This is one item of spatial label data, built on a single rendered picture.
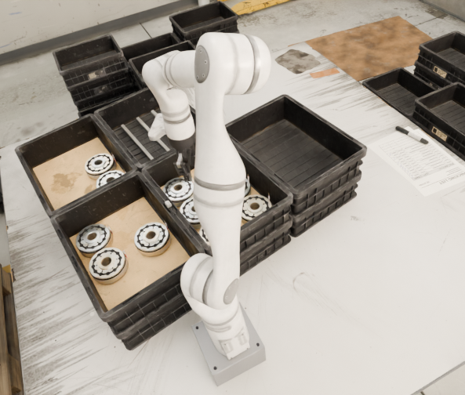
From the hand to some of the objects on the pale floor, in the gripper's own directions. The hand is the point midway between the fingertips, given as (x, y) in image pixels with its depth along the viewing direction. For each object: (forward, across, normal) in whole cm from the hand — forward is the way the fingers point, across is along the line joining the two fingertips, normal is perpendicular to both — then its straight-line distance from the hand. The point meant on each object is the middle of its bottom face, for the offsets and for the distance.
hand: (190, 169), depth 112 cm
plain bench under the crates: (+100, +16, -8) cm, 102 cm away
